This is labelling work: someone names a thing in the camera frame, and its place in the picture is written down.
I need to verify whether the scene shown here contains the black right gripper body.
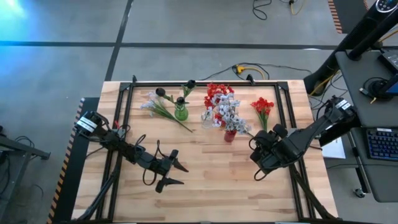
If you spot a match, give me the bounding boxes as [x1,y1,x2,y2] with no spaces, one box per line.
[259,136,301,174]

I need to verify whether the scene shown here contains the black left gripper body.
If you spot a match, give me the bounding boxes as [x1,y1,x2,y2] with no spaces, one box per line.
[136,152,175,180]

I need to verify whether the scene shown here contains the white artificial flower bunch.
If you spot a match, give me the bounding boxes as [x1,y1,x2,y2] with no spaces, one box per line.
[206,92,252,134]
[139,90,193,133]

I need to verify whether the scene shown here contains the red artificial flower bunch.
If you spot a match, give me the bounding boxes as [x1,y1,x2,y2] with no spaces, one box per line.
[213,112,255,138]
[250,96,275,132]
[203,82,236,118]

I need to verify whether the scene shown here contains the red ribbed glass vase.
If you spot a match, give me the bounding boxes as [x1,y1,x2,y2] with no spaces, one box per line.
[223,129,238,143]

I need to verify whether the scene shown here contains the green glass vase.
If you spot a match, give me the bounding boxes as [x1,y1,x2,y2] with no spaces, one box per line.
[174,104,190,122]

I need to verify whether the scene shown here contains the clear glass vase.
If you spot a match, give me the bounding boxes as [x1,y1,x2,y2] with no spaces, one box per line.
[200,109,216,129]

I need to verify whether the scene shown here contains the white paper sheet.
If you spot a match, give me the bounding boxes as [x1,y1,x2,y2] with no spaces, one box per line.
[317,136,346,160]

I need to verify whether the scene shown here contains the black mat with orange stripes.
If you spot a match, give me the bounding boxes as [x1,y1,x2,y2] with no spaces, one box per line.
[46,96,100,224]
[326,0,371,34]

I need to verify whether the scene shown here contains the grey side desk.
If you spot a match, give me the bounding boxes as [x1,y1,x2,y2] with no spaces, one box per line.
[335,49,398,203]

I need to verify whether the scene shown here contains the black backlit keyboard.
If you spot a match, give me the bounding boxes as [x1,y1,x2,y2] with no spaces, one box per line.
[366,128,398,162]

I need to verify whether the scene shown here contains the black round stand base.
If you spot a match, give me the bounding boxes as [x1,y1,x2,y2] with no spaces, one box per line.
[363,77,394,102]

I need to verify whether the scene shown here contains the black tower fan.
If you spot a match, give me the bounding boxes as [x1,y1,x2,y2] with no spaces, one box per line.
[303,0,398,94]

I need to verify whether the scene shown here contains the black laptop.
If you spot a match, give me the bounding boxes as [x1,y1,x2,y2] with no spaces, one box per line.
[377,49,398,74]

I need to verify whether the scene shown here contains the grey metal table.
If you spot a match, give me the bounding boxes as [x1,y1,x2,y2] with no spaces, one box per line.
[0,124,52,224]

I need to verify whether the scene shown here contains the yellow floor cable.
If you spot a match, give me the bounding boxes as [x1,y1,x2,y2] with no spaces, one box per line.
[231,63,268,81]

